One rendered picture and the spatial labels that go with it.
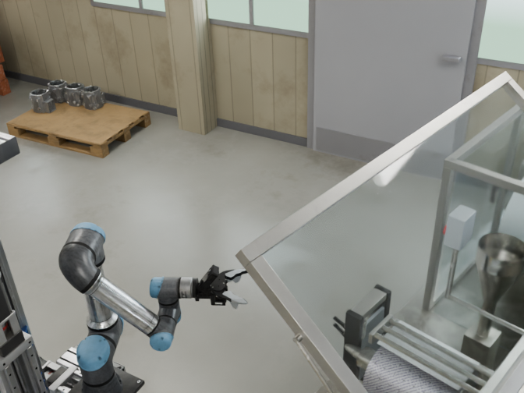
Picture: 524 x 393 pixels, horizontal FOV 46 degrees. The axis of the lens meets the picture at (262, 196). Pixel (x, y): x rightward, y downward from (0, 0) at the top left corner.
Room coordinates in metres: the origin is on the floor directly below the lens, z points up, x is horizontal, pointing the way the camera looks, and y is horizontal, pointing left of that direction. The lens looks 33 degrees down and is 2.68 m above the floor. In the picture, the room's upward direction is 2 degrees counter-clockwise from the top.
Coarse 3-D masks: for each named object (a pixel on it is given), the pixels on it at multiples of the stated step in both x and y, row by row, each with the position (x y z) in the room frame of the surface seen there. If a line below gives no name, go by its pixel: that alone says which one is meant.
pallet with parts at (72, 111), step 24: (48, 96) 5.61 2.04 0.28; (72, 96) 5.65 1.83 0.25; (96, 96) 5.57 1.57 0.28; (24, 120) 5.38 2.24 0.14; (48, 120) 5.36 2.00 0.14; (72, 120) 5.34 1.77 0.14; (96, 120) 5.33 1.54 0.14; (120, 120) 5.31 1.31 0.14; (144, 120) 5.41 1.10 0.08; (48, 144) 5.12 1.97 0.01; (72, 144) 5.08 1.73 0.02; (96, 144) 4.85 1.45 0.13
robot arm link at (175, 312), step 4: (176, 300) 1.67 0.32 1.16; (160, 304) 1.65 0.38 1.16; (164, 304) 1.64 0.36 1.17; (168, 304) 1.64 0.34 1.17; (172, 304) 1.64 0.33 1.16; (176, 304) 1.65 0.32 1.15; (160, 308) 1.65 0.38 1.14; (164, 308) 1.64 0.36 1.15; (168, 308) 1.64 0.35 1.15; (172, 308) 1.64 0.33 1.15; (176, 308) 1.65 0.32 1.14; (180, 308) 1.69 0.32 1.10; (160, 312) 1.62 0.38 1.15; (164, 312) 1.62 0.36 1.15; (168, 312) 1.62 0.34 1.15; (172, 312) 1.62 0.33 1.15; (176, 312) 1.64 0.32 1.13; (180, 312) 1.67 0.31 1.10; (172, 316) 1.61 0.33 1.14; (176, 316) 1.62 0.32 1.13; (180, 316) 1.66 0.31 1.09; (176, 320) 1.61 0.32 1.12
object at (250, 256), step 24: (504, 72) 1.68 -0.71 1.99; (480, 96) 1.54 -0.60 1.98; (432, 120) 1.38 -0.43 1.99; (408, 144) 1.28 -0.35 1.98; (360, 168) 1.16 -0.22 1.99; (336, 192) 1.08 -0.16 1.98; (312, 216) 1.01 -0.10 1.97; (264, 240) 0.92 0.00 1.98; (264, 264) 0.88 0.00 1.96; (264, 288) 0.85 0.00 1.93; (288, 312) 0.81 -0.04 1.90; (312, 336) 0.78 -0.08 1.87; (312, 360) 0.76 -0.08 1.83; (336, 360) 0.76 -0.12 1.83; (336, 384) 0.74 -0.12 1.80; (360, 384) 0.73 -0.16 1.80; (504, 384) 0.82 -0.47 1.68
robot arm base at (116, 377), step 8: (112, 376) 1.55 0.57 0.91; (88, 384) 1.51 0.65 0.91; (96, 384) 1.51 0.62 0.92; (104, 384) 1.52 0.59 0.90; (112, 384) 1.53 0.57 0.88; (120, 384) 1.56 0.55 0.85; (88, 392) 1.51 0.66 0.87; (96, 392) 1.50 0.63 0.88; (104, 392) 1.51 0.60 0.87; (112, 392) 1.52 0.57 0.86; (120, 392) 1.54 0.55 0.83
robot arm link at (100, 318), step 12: (84, 228) 1.71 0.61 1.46; (96, 228) 1.73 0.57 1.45; (72, 240) 1.65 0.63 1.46; (84, 240) 1.65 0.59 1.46; (96, 240) 1.68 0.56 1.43; (96, 252) 1.64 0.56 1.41; (96, 264) 1.66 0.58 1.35; (96, 300) 1.66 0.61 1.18; (96, 312) 1.66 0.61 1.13; (108, 312) 1.68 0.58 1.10; (96, 324) 1.66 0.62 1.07; (108, 324) 1.66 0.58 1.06; (120, 324) 1.72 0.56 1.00; (108, 336) 1.64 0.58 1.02
